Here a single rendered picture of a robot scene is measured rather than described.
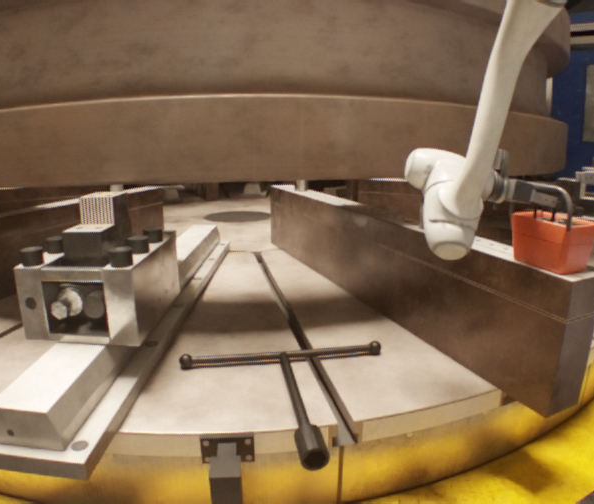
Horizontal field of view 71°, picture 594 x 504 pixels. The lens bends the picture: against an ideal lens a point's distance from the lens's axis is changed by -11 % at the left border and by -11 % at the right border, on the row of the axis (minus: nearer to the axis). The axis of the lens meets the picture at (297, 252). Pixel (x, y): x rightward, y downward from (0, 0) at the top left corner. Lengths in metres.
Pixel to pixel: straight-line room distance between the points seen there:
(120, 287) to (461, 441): 1.07
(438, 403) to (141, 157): 1.14
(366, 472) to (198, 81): 1.31
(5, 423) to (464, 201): 1.08
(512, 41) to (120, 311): 1.08
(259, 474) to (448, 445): 0.56
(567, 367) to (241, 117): 1.16
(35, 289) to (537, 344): 1.33
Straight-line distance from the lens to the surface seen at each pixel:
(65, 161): 1.63
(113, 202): 1.41
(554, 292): 1.22
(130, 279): 1.22
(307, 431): 1.08
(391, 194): 3.52
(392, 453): 1.36
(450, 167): 1.09
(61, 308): 1.34
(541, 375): 1.30
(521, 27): 0.91
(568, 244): 1.19
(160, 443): 1.21
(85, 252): 1.34
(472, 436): 1.51
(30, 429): 1.11
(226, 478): 1.02
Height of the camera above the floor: 0.99
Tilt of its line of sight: 14 degrees down
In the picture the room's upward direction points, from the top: straight up
